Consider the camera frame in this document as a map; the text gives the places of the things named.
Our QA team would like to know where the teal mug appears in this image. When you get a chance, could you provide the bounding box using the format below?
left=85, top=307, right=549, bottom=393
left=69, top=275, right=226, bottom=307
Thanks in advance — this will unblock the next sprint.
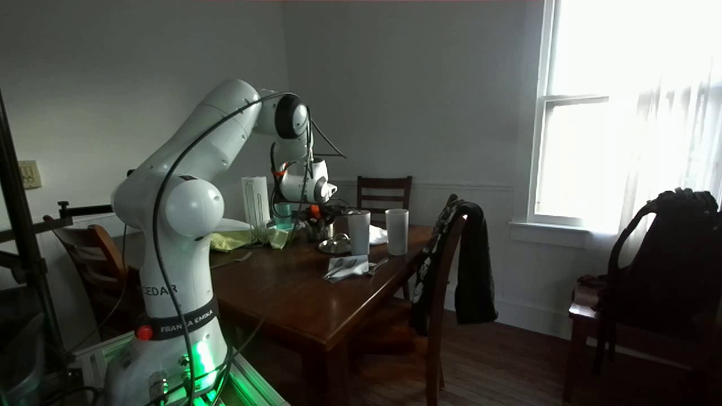
left=270, top=200, right=298, bottom=229

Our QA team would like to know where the robot mounting platform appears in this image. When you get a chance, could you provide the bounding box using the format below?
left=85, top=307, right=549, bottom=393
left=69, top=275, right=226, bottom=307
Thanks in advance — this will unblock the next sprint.
left=69, top=330, right=289, bottom=406

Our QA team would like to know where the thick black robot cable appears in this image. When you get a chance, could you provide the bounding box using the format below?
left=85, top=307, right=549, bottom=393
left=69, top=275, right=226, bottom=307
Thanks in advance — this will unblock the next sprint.
left=152, top=91, right=284, bottom=406

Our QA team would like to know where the black backpack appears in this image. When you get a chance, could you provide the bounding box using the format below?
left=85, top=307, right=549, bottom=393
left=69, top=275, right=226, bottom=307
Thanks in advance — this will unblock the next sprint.
left=602, top=188, right=722, bottom=343

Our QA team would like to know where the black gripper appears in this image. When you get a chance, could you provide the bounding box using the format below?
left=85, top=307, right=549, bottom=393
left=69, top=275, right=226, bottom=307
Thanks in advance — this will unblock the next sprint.
left=298, top=200, right=340, bottom=242

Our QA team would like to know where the bright dining room window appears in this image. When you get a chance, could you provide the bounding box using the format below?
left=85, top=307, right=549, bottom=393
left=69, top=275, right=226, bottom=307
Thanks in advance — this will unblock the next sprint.
left=527, top=0, right=722, bottom=236

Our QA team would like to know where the white paper napkin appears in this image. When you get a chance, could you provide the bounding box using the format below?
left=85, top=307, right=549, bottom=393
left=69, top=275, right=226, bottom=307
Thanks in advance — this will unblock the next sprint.
left=323, top=253, right=380, bottom=285

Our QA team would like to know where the black jacket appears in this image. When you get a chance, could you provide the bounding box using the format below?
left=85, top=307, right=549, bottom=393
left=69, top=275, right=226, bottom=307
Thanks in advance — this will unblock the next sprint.
left=451, top=199, right=501, bottom=328

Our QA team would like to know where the white paper towel roll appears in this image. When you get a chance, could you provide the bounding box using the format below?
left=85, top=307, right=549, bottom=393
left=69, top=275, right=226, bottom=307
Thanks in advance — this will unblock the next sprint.
left=240, top=174, right=273, bottom=229

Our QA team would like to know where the dark wooden slatted chair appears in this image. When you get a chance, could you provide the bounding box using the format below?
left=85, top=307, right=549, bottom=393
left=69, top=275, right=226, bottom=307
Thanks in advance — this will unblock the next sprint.
left=355, top=174, right=415, bottom=229

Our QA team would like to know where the green dish cloth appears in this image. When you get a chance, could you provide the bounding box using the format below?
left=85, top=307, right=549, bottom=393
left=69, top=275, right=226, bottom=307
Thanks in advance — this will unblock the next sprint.
left=209, top=227, right=264, bottom=254

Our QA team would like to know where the wooden chair holding backpack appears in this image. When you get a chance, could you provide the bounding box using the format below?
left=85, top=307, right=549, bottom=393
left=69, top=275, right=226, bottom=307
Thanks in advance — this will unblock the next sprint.
left=561, top=273, right=722, bottom=406

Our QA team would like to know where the black camera stand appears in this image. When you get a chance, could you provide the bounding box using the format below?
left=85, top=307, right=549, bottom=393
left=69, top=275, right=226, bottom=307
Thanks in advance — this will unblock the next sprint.
left=0, top=93, right=117, bottom=381

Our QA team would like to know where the brown wooden chair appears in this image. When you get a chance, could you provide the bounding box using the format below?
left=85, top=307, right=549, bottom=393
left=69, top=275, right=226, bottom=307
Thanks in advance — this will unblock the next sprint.
left=53, top=220, right=148, bottom=333

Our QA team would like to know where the white plastic tumbler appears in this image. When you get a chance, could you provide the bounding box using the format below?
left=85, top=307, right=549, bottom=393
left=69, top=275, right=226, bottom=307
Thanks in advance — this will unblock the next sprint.
left=346, top=207, right=375, bottom=256
left=385, top=207, right=411, bottom=259

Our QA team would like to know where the teal plate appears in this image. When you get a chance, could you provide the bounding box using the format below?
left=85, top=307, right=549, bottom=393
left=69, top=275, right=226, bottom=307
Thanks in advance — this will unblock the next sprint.
left=261, top=224, right=298, bottom=251

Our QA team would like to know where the wall power outlet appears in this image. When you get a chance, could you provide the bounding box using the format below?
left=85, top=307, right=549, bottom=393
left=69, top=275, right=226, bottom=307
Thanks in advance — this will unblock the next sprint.
left=19, top=157, right=46, bottom=192

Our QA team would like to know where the wooden chair holding jacket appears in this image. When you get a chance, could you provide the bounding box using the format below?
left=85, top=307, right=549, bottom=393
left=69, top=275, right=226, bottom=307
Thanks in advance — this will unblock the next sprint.
left=351, top=192, right=474, bottom=406

